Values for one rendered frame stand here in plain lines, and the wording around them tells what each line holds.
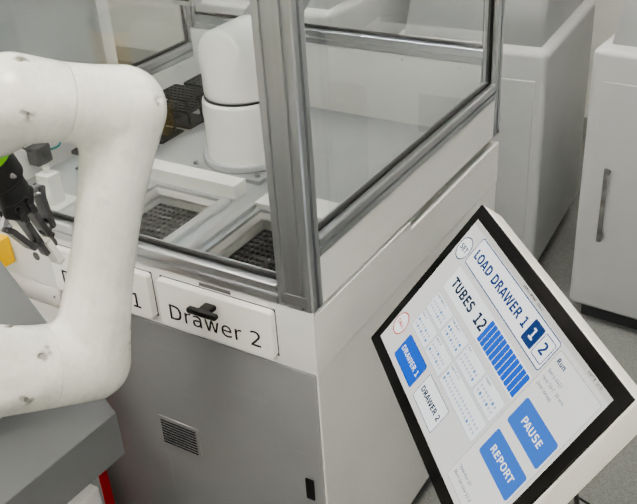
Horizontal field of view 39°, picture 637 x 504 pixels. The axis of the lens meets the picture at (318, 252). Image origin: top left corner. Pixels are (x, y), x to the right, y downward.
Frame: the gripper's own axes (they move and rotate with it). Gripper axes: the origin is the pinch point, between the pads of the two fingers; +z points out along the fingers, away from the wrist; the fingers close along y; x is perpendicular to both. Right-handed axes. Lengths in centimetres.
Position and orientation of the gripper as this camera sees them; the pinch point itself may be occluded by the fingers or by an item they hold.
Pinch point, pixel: (50, 249)
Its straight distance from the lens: 190.9
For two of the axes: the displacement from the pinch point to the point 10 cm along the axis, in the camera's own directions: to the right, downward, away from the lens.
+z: 2.3, 6.4, 7.3
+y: -4.6, 7.4, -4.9
